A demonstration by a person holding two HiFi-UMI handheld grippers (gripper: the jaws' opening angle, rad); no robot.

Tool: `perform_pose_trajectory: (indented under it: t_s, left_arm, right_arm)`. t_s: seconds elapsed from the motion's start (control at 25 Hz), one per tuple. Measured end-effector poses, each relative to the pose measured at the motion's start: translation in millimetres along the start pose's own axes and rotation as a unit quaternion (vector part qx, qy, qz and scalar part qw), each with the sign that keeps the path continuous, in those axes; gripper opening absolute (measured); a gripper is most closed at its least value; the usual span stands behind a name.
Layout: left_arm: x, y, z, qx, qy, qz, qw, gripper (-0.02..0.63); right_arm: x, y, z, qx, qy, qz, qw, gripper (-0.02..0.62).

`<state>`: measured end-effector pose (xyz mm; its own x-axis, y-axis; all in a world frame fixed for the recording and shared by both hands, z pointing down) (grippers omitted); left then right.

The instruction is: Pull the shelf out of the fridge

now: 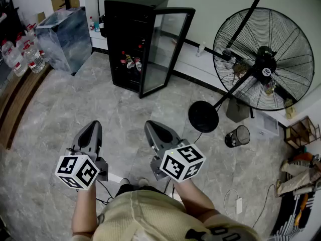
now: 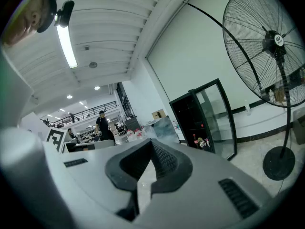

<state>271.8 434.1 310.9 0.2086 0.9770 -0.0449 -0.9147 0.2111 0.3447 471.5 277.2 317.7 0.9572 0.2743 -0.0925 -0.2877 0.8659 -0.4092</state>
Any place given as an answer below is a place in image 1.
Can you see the small bottle with red cap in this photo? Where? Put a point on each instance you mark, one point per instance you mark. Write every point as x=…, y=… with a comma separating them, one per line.
x=91, y=23

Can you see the white flat box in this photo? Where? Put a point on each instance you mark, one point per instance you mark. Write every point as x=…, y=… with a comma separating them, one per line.
x=265, y=124

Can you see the white cup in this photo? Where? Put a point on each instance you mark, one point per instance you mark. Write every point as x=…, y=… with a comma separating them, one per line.
x=101, y=25

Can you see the curved wooden platform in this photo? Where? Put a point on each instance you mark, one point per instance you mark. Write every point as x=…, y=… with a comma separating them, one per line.
x=22, y=94

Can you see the black mesh wastebasket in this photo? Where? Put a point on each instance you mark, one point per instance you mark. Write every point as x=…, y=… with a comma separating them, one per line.
x=238, y=137

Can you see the person's cream knit shirt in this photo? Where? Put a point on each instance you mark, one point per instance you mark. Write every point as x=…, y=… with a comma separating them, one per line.
x=150, y=217

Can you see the wooden rack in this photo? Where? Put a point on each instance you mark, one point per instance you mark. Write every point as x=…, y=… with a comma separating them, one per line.
x=301, y=134

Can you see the large black floor fan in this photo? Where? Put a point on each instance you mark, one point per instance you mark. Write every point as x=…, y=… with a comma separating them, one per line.
x=265, y=64

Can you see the cola bottle with red label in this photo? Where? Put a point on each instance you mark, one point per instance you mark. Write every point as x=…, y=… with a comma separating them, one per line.
x=123, y=59

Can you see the small cardboard piece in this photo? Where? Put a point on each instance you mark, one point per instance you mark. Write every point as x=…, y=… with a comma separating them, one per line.
x=41, y=17

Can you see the blue marbled cabinet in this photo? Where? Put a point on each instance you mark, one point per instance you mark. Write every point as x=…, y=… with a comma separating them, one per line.
x=65, y=39

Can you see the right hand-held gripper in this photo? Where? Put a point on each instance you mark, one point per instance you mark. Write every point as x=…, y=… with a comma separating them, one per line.
x=180, y=164

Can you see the person's black trousers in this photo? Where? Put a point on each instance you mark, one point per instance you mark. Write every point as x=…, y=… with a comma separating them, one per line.
x=128, y=188

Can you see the clear bottle with red label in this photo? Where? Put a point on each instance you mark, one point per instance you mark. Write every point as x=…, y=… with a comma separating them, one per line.
x=138, y=63

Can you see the grey plastic container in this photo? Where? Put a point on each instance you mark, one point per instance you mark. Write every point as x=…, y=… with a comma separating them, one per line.
x=237, y=110

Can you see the bottle with yellow white label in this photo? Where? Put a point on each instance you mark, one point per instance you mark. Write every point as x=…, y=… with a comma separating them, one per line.
x=130, y=62

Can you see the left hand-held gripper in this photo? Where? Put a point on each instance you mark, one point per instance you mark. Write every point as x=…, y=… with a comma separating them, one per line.
x=75, y=169

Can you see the grey gripper camera box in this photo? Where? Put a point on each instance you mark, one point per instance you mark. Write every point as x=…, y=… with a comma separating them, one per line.
x=102, y=168
x=157, y=169

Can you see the person's right white shoe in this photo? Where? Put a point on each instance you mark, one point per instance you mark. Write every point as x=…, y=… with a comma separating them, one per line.
x=143, y=181

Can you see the black shelf unit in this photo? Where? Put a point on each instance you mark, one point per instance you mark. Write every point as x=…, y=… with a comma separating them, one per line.
x=7, y=24

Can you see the large cardboard sheet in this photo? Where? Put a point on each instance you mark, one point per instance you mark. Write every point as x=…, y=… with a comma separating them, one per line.
x=56, y=2

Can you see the black side holder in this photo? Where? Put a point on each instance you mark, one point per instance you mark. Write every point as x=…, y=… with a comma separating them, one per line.
x=102, y=31

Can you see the group of clear water bottles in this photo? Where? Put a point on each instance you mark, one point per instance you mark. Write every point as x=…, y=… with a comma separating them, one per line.
x=33, y=58

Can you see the black white striped rug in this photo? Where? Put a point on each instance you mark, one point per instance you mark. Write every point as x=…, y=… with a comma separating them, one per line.
x=288, y=222

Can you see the person's left forearm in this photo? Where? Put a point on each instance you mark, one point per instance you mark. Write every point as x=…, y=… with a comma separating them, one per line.
x=84, y=210

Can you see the teal plastic item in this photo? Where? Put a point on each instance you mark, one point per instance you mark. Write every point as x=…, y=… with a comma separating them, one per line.
x=96, y=27

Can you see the person's right forearm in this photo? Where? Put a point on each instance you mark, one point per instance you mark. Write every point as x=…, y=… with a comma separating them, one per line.
x=193, y=199

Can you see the person's white shoe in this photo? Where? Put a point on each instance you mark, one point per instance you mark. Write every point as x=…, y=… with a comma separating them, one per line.
x=143, y=181
x=124, y=181

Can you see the person's left white shoe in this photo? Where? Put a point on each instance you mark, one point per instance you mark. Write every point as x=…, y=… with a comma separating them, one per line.
x=124, y=181

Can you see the black slanted pole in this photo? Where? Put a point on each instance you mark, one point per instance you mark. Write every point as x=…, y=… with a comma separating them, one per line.
x=250, y=9

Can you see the black mini fridge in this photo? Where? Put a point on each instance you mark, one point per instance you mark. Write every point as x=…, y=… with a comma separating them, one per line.
x=120, y=21

